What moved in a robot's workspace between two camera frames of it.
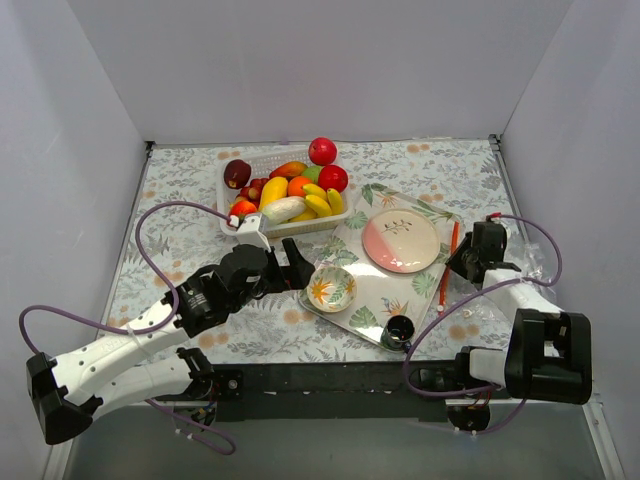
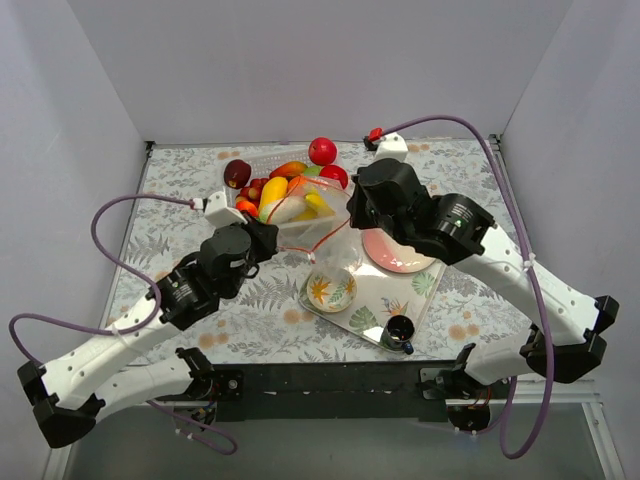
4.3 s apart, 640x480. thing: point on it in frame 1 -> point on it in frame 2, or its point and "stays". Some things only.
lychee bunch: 253,192 stays
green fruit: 313,173 stays
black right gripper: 470,261 -> 359,209
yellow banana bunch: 320,203 stays
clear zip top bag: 466,306 -> 312,217
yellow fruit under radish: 307,213 stays
